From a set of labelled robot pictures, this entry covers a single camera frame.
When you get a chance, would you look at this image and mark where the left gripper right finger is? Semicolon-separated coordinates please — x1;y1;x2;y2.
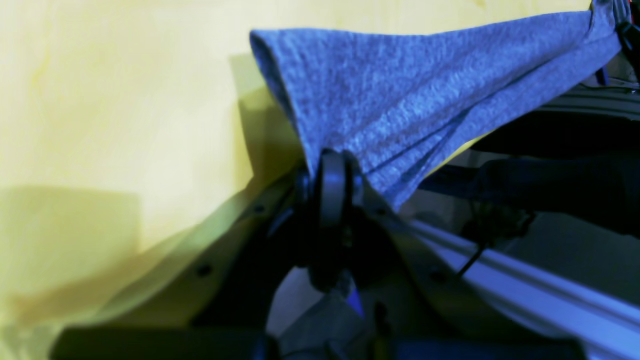
320;150;586;360

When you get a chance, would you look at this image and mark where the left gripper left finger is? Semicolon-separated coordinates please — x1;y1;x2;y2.
50;161;313;360

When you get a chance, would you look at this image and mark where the grey long-sleeve T-shirt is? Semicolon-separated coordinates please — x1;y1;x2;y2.
249;0;630;208

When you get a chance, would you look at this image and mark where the yellow table cloth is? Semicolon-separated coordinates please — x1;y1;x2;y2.
1;0;590;360

